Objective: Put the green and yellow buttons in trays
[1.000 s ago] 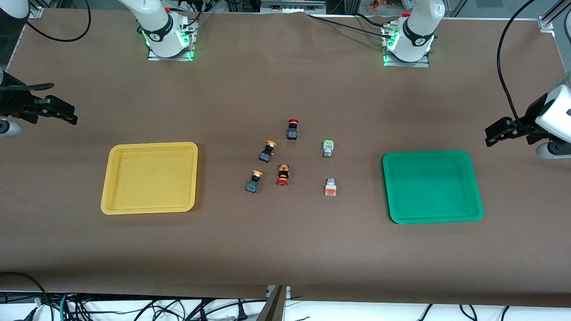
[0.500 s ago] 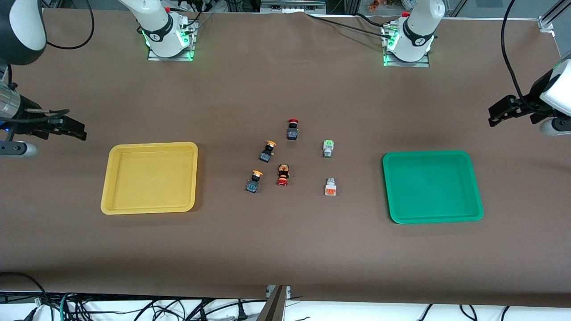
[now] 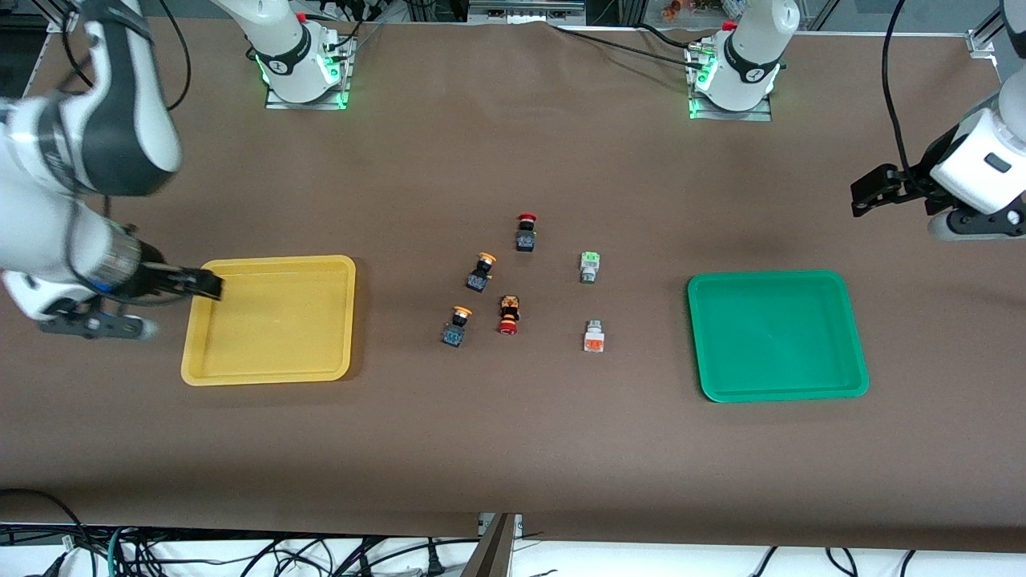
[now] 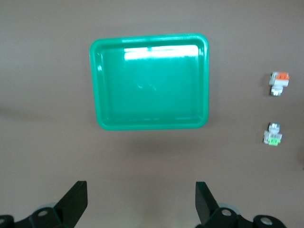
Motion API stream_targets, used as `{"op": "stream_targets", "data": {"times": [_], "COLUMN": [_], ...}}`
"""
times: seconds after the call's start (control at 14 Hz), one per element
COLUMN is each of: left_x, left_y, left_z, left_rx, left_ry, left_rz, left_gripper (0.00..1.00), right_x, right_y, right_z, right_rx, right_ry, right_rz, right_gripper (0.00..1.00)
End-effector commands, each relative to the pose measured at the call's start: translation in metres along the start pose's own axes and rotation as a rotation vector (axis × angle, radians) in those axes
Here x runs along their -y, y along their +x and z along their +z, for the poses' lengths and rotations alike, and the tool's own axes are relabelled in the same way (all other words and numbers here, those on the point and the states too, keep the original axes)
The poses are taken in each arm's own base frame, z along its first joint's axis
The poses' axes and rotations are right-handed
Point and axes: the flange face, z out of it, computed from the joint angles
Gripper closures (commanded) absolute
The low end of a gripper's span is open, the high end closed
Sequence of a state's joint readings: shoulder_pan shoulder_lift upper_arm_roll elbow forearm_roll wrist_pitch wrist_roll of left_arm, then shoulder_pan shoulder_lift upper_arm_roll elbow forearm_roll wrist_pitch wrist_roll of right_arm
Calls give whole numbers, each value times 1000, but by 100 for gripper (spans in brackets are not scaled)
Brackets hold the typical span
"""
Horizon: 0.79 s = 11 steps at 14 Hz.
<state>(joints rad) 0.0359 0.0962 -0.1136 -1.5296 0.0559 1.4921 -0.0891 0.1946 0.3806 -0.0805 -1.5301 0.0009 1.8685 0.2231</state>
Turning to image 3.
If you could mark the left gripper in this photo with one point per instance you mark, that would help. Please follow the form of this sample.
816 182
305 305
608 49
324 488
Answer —
918 178

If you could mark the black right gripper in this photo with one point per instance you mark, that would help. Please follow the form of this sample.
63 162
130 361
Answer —
154 280

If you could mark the yellow mushroom button black base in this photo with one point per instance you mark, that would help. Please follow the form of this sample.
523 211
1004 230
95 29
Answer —
455 328
479 274

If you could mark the white button green base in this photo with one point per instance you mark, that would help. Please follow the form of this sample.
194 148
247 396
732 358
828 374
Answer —
590 267

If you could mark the white button orange base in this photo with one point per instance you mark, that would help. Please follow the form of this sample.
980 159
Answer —
594 336

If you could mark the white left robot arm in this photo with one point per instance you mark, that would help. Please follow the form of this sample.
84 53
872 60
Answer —
753 56

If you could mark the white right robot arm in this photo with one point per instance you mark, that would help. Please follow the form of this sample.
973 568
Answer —
104 128

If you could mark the yellow plastic tray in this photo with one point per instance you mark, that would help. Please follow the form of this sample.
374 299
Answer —
276 344

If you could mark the green plastic tray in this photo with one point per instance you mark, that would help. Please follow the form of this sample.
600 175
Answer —
777 336

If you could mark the red button orange black body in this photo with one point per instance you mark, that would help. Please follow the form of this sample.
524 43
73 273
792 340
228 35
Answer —
508 314

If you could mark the red mushroom button black base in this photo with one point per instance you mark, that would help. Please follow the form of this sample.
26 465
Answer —
526 234

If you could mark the brown table mat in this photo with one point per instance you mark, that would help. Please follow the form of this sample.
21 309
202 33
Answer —
513 449

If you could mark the grey device behind table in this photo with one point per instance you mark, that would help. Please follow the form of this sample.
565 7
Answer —
525 10

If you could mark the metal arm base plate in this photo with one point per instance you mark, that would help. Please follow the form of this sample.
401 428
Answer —
276 102
761 114

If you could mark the aluminium frame profile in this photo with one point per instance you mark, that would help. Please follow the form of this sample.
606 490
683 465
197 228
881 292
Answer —
987 32

